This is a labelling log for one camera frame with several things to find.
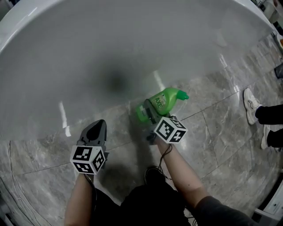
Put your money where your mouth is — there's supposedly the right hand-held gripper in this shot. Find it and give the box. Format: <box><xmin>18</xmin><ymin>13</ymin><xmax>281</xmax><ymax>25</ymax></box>
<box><xmin>144</xmin><ymin>98</ymin><xmax>188</xmax><ymax>146</ymax></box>

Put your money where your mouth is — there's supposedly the person's leg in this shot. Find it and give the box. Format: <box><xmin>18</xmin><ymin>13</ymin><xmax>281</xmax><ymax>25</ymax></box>
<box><xmin>94</xmin><ymin>188</ymin><xmax>124</xmax><ymax>226</ymax></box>
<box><xmin>120</xmin><ymin>166</ymin><xmax>194</xmax><ymax>226</ymax></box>

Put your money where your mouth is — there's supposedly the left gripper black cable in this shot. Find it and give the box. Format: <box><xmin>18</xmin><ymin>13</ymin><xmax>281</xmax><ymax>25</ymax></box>
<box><xmin>85</xmin><ymin>174</ymin><xmax>98</xmax><ymax>221</ymax></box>

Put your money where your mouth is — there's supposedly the white cabinet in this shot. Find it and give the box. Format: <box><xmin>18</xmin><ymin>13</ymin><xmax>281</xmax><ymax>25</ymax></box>
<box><xmin>253</xmin><ymin>181</ymin><xmax>283</xmax><ymax>222</ymax></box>

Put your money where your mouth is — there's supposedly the green detergent bottle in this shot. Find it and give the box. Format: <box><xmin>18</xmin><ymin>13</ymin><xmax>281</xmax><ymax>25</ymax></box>
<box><xmin>135</xmin><ymin>87</ymin><xmax>190</xmax><ymax>122</ymax></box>

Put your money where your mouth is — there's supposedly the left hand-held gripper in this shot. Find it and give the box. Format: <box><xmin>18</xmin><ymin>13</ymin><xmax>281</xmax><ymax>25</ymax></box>
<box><xmin>70</xmin><ymin>119</ymin><xmax>110</xmax><ymax>175</ymax></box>

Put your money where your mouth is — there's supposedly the person's left leg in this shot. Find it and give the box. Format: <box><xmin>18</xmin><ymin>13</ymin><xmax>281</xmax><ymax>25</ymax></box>
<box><xmin>94</xmin><ymin>188</ymin><xmax>124</xmax><ymax>226</ymax></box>

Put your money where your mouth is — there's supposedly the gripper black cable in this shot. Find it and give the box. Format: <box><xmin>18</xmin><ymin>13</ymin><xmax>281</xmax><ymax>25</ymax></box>
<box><xmin>85</xmin><ymin>174</ymin><xmax>98</xmax><ymax>221</ymax></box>
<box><xmin>158</xmin><ymin>143</ymin><xmax>177</xmax><ymax>181</ymax></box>

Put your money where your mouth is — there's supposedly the white bathtub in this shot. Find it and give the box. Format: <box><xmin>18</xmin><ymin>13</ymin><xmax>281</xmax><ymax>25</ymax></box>
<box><xmin>0</xmin><ymin>0</ymin><xmax>277</xmax><ymax>142</ymax></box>

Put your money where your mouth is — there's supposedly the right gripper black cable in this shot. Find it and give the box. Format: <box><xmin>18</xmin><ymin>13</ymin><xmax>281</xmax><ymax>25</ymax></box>
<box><xmin>158</xmin><ymin>143</ymin><xmax>177</xmax><ymax>181</ymax></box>

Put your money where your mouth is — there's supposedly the person's right leg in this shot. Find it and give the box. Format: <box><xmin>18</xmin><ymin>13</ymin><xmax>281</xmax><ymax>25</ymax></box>
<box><xmin>120</xmin><ymin>166</ymin><xmax>194</xmax><ymax>226</ymax></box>

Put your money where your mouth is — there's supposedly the white basin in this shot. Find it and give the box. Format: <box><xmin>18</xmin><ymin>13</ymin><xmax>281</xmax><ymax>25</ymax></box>
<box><xmin>274</xmin><ymin>33</ymin><xmax>283</xmax><ymax>51</ymax></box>

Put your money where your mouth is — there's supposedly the person's dark printed shirt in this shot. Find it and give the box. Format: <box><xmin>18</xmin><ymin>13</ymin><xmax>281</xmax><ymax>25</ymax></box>
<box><xmin>190</xmin><ymin>195</ymin><xmax>259</xmax><ymax>226</ymax></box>

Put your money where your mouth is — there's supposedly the person's left forearm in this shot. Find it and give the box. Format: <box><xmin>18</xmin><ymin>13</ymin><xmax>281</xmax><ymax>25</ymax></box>
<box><xmin>64</xmin><ymin>173</ymin><xmax>98</xmax><ymax>226</ymax></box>

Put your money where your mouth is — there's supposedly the person's right forearm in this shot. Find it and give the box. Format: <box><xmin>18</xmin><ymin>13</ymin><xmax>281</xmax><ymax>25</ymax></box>
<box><xmin>156</xmin><ymin>140</ymin><xmax>210</xmax><ymax>209</ymax></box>

